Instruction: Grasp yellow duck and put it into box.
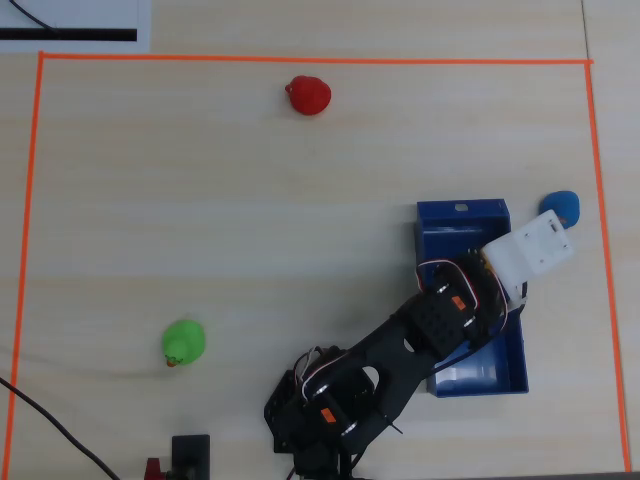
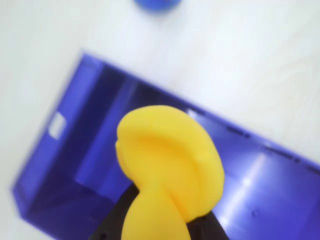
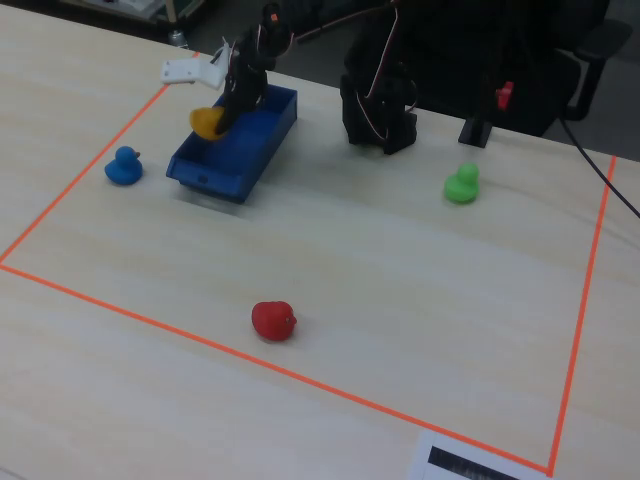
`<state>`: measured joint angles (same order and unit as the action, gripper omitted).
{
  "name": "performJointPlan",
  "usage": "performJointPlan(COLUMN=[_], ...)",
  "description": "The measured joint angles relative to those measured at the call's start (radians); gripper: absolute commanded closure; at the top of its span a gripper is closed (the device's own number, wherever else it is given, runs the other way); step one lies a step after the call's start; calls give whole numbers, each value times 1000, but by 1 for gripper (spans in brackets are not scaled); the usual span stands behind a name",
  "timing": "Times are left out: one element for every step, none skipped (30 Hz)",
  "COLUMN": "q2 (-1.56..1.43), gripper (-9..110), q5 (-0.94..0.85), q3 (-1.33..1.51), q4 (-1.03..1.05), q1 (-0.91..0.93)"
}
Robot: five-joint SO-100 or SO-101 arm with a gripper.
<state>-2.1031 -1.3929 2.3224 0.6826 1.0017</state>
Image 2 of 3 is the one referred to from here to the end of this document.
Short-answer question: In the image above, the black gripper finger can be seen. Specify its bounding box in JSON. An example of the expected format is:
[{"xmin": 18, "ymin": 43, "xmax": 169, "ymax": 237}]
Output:
[
  {"xmin": 89, "ymin": 184, "xmax": 141, "ymax": 240},
  {"xmin": 186, "ymin": 209, "xmax": 230, "ymax": 240}
]

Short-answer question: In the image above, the yellow rubber duck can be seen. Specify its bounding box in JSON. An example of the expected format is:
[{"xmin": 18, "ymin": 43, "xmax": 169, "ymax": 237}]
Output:
[{"xmin": 115, "ymin": 104, "xmax": 225, "ymax": 240}]

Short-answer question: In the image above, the blue plastic box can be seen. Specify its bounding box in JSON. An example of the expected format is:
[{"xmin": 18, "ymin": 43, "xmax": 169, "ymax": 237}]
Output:
[{"xmin": 10, "ymin": 49, "xmax": 320, "ymax": 240}]

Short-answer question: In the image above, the blue rubber duck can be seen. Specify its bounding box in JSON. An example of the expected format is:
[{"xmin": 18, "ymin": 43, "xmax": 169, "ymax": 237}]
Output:
[{"xmin": 133, "ymin": 0, "xmax": 182, "ymax": 14}]

